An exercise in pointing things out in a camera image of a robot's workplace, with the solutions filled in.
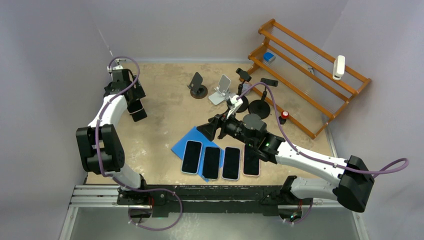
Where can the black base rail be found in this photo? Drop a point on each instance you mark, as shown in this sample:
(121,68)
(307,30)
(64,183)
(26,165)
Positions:
(162,200)

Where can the orange wooden rack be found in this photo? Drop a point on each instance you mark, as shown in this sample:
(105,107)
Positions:
(307,90)

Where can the light blue phone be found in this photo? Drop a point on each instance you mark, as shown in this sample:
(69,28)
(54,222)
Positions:
(191,157)

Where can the blue mat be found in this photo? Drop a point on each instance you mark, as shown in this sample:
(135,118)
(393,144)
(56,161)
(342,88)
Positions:
(194,135)

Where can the silver phone stand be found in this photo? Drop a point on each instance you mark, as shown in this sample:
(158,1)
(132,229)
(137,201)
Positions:
(221,91)

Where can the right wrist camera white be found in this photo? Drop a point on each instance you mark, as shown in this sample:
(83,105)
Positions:
(234,103)

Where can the pink phone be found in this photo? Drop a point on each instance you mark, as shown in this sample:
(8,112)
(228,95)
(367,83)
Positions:
(251,162)
(135,107)

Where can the black folding phone stand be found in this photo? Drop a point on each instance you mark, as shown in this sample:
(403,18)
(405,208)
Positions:
(138,115)

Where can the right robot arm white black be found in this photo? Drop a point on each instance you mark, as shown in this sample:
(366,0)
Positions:
(347,181)

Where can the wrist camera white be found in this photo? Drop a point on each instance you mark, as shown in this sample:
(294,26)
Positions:
(110,69)
(234,103)

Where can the black round phone stand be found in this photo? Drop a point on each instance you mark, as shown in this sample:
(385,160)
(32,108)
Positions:
(261,107)
(245,77)

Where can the white stapler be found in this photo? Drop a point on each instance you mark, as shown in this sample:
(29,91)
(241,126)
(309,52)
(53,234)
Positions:
(339,65)

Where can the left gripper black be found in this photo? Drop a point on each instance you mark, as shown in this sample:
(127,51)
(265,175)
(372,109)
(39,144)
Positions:
(136,92)

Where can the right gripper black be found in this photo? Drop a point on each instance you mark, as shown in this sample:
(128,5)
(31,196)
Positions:
(221,121)

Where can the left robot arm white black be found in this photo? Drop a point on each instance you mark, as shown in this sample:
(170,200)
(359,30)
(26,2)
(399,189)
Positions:
(99,146)

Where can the blue white eraser block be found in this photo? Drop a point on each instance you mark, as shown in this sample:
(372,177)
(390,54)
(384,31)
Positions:
(269,57)

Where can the red black knob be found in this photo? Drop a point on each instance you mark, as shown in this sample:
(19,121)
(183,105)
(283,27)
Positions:
(284,116)

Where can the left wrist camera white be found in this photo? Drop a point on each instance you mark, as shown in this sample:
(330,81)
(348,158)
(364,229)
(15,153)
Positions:
(110,69)

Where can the brown round phone stand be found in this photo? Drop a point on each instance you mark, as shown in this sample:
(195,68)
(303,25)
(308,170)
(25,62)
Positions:
(197,89)

